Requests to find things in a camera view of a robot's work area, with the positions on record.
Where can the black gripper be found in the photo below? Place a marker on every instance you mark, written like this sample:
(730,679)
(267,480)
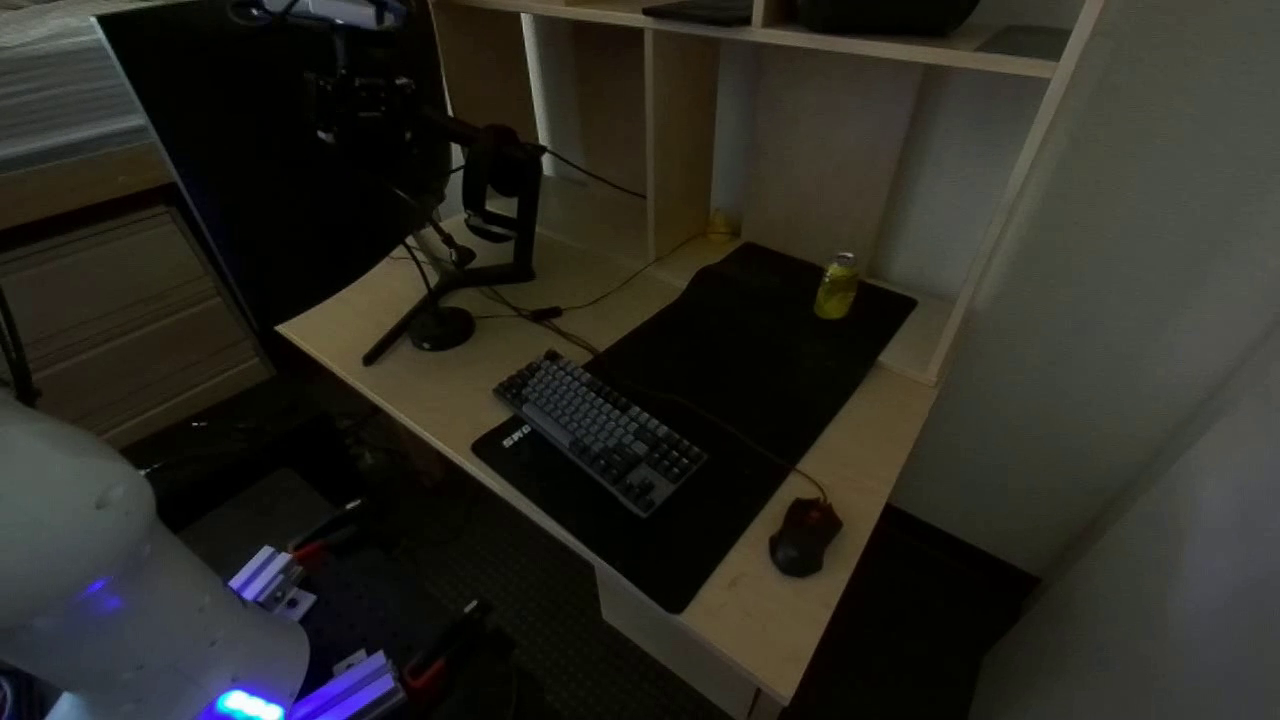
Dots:
(359,105)

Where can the black and silver headphones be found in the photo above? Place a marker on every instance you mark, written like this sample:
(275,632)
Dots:
(501,183)

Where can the black gooseneck desk lamp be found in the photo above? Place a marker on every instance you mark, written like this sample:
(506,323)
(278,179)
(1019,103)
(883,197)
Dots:
(442,326)

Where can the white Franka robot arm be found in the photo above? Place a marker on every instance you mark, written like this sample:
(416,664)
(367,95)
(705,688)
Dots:
(104,603)

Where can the curved black computer monitor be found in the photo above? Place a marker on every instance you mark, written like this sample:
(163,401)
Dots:
(255,212)

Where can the light wooden shelf unit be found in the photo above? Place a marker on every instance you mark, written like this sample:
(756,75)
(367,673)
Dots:
(680,132)

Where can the grey mechanical keyboard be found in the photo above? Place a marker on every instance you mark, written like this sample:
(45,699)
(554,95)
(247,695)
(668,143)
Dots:
(604,432)

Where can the brown wooden cabinet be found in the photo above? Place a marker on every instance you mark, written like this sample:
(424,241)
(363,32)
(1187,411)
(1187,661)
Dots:
(145,323)

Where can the large black desk mat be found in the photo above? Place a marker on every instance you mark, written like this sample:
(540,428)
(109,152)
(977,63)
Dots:
(745,334)

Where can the white clamp block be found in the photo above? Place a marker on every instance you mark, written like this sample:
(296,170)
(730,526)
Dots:
(348,685)
(267,579)

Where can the white ribbed panel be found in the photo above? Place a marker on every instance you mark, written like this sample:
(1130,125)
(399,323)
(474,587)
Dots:
(65,95)

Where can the small yellow bottle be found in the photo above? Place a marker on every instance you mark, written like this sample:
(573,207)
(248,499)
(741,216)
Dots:
(836,284)

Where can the black and red mouse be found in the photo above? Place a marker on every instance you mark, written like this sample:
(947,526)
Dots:
(801,535)

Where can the black bag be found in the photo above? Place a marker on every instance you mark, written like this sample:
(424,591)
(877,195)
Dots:
(883,13)

